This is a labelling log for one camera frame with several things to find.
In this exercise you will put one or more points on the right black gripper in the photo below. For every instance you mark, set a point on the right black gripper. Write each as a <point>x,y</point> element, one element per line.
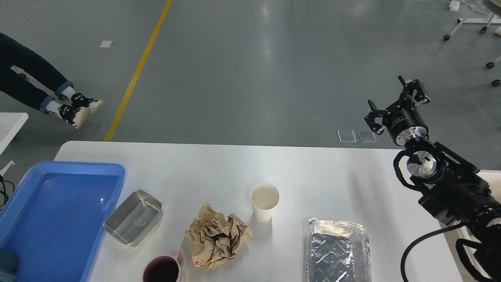
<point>405,124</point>

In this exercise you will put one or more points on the pink mug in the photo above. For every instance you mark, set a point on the pink mug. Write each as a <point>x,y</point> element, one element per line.
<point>166,268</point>

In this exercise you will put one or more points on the small stainless steel tray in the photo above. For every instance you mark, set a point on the small stainless steel tray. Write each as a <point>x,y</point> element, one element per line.
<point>134,218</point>

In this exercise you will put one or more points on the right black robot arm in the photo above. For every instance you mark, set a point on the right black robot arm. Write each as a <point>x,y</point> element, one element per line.
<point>451,189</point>

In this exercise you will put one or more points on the clear floor plate right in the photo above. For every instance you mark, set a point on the clear floor plate right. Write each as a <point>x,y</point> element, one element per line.
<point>367,136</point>

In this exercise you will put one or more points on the clear floor plate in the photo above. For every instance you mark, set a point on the clear floor plate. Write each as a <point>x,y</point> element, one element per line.
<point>367,136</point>
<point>346,136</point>

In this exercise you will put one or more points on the clear floor plate left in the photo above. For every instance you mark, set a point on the clear floor plate left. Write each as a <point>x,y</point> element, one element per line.
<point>346,136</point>

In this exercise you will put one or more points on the white rolling cart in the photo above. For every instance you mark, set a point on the white rolling cart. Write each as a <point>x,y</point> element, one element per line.
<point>493,15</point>

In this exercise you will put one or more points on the aluminium foil tray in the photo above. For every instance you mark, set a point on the aluminium foil tray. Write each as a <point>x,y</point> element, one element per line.
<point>337,251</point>

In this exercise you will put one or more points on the white paper cup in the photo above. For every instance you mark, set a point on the white paper cup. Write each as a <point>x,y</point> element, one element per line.
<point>264,198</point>

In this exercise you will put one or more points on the crumpled brown paper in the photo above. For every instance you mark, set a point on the crumpled brown paper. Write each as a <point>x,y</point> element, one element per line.
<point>216,238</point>

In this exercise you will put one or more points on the person in black sweater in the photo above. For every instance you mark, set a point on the person in black sweater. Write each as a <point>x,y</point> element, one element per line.
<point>33,81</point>

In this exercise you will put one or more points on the blue plastic tray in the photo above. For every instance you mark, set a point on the blue plastic tray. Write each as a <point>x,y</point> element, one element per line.
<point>54,220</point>

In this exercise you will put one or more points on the white side table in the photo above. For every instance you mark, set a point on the white side table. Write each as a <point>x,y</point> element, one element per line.
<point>10,124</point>

